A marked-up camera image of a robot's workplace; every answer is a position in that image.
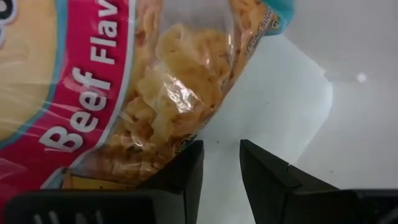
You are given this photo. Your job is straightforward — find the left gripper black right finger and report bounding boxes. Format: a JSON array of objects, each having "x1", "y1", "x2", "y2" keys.
[{"x1": 239, "y1": 139, "x2": 340, "y2": 224}]

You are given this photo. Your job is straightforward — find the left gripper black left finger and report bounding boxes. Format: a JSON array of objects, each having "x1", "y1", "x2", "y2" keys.
[{"x1": 138, "y1": 139, "x2": 205, "y2": 224}]

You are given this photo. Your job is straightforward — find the blue beef ramen noodle pack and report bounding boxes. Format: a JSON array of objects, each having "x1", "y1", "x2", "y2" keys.
[{"x1": 0, "y1": 0, "x2": 296, "y2": 215}]

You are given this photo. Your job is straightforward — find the white plastic bin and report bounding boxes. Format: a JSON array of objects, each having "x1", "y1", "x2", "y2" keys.
[{"x1": 195, "y1": 0, "x2": 398, "y2": 224}]

